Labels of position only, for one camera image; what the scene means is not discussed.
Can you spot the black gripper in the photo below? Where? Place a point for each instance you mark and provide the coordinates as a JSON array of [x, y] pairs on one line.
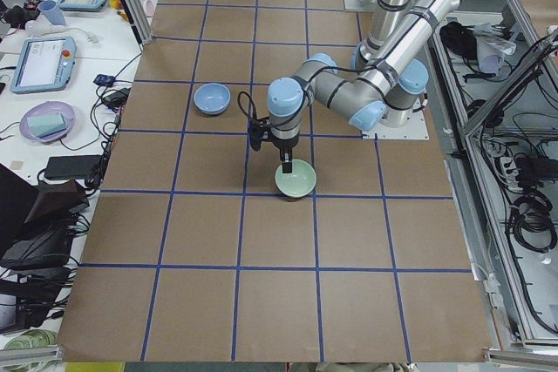
[[284, 146]]

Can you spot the green bowl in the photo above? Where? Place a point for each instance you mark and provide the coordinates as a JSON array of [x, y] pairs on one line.
[[300, 182]]

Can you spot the blue bowl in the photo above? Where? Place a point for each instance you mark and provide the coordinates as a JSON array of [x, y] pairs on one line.
[[212, 98]]

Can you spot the small blue device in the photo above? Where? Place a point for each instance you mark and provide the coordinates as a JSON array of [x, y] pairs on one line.
[[104, 80]]

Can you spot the black power brick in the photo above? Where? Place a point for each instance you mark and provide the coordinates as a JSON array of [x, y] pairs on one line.
[[71, 167]]

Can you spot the white power strip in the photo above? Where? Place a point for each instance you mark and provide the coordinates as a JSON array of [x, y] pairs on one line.
[[509, 172]]

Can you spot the purple plate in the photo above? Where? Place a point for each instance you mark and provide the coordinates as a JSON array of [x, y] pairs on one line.
[[48, 107]]

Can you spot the green sponge block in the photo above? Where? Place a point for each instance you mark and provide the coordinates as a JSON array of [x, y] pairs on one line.
[[44, 125]]

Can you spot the near teach pendant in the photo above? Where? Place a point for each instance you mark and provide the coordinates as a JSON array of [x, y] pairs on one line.
[[45, 64]]

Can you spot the blue plastic cup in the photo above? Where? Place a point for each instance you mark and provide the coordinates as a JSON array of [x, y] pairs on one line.
[[51, 11]]

